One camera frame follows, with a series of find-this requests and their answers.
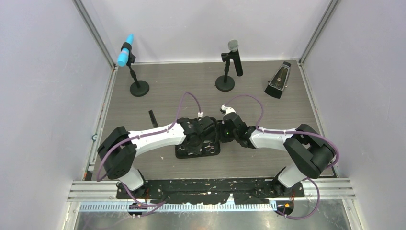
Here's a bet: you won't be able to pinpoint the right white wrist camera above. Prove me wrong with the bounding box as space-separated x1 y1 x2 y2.
220 105 236 116

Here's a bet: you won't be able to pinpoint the black grey microphone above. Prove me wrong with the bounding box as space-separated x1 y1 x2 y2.
227 39 244 77

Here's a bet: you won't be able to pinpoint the silver cutting scissors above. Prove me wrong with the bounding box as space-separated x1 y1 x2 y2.
204 142 215 154

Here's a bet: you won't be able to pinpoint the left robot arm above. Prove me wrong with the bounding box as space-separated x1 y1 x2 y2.
97 116 220 198

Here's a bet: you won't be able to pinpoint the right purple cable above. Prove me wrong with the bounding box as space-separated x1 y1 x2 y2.
222 93 340 220

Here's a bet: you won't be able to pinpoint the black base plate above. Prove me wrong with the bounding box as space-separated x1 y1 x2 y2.
116 178 305 205

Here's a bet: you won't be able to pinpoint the black microphone stand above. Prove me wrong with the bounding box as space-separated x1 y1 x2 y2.
126 54 149 97
215 53 235 92

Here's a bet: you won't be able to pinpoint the purple cable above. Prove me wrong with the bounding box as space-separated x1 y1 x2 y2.
95 92 203 217
222 93 340 220

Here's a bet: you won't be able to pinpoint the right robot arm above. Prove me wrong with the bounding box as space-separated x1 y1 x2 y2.
221 112 337 197

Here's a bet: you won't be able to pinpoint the black comb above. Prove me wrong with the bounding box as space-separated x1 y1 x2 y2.
148 110 159 128

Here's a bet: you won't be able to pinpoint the black metronome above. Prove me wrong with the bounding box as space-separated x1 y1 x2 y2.
264 61 291 99

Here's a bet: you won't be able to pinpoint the right black microphone stand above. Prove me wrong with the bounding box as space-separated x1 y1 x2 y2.
215 53 235 92

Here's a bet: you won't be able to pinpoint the blue microphone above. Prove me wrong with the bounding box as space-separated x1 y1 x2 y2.
117 34 134 67

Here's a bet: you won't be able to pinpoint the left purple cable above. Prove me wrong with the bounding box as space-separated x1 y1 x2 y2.
95 92 203 217

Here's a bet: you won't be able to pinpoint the black zipper tool case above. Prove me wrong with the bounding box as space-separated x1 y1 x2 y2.
174 119 226 160

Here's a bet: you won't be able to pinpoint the left black microphone stand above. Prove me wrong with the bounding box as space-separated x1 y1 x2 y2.
126 54 149 97

